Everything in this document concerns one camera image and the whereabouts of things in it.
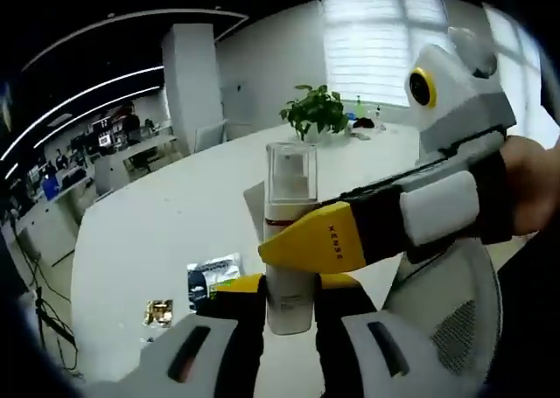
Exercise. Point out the office desk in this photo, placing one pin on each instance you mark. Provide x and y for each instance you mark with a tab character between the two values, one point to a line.
149	148

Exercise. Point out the white chair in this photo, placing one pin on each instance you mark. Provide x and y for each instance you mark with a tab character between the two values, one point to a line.
210	135

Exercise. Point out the tall white skincare pump bottle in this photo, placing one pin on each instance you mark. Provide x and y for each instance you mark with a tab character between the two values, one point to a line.
289	310

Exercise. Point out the gold skincare sachet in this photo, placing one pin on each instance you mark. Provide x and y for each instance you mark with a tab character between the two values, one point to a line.
158	312

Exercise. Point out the potted green plant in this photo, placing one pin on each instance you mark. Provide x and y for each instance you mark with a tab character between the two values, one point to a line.
312	109

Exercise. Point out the clear blue skincare sachet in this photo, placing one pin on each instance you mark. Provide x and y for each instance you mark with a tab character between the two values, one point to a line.
219	267

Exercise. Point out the small clear bottle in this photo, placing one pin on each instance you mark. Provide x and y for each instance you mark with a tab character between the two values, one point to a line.
378	110

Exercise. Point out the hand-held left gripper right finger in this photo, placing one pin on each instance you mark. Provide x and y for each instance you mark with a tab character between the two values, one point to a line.
376	358

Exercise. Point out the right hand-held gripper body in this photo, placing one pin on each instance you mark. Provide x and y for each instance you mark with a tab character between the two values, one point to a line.
464	96

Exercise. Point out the wide window blinds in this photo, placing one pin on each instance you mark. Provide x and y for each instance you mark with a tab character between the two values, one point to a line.
380	39

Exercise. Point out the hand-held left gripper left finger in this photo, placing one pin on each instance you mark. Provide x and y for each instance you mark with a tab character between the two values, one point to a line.
210	354

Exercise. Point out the black stand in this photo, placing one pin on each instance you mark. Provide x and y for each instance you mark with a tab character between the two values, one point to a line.
52	319

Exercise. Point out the small blue item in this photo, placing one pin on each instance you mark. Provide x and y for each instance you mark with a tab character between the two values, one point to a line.
352	118

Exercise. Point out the narrow window blinds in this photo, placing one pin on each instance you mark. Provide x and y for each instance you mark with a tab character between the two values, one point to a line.
512	39

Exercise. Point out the grey mesh chair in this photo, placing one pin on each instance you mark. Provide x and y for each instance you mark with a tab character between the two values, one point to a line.
464	328

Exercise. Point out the person's right hand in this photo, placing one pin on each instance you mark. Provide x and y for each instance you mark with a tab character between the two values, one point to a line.
534	188

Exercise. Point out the green bottle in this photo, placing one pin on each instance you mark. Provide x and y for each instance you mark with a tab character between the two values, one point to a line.
359	105

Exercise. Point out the green black skincare sachet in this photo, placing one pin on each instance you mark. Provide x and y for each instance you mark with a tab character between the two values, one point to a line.
223	291

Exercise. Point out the dark bundle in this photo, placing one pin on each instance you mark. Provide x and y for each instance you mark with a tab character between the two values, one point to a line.
364	123

